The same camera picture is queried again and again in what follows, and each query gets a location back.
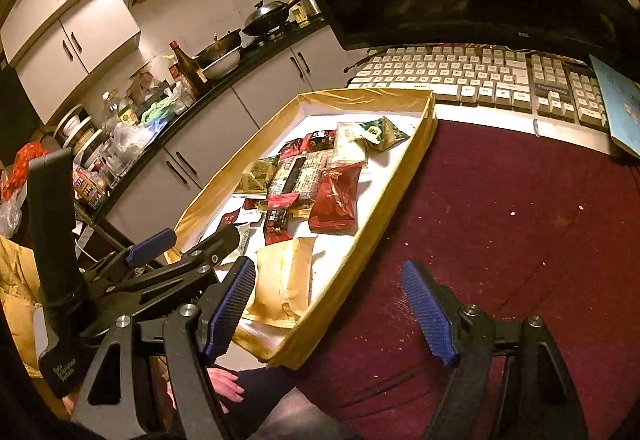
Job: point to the yellow jacket sleeve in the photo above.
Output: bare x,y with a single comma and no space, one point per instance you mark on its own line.
20,299

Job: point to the gold rimmed white tray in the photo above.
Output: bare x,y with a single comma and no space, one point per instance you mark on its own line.
338,258

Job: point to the small red candy wrapper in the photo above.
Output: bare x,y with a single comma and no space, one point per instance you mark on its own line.
316,141

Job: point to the steel mixing bowl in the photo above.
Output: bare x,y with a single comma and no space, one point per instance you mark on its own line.
220,57

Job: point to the green jelly cup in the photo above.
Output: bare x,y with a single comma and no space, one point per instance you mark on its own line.
380,134

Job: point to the gold foil snack bag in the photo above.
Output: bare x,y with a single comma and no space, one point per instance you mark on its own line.
282,292

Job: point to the red plum candy packet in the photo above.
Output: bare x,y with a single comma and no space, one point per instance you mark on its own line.
276,221

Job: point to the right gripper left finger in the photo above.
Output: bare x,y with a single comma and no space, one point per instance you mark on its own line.
117,399

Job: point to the red nut snack bag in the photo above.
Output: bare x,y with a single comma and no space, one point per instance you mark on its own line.
335,207

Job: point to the person's left hand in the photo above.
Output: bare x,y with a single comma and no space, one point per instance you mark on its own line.
226,387

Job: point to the dark sauce bottle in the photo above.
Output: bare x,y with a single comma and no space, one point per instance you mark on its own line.
190,69

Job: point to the soda cracker packet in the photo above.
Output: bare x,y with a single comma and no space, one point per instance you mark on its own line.
299,175

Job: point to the black wok with lid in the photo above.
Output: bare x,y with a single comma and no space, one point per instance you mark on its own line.
267,16

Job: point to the blue notebook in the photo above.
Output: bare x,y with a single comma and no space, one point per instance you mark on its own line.
621,101

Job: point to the kitchen base cabinets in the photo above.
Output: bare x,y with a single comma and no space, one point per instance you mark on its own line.
190,153

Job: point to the green tea packet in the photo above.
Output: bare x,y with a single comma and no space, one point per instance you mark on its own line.
256,178

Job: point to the white mechanical keyboard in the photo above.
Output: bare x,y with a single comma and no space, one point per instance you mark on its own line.
528,91

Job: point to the dark red table mat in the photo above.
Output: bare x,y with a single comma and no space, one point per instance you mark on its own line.
519,225

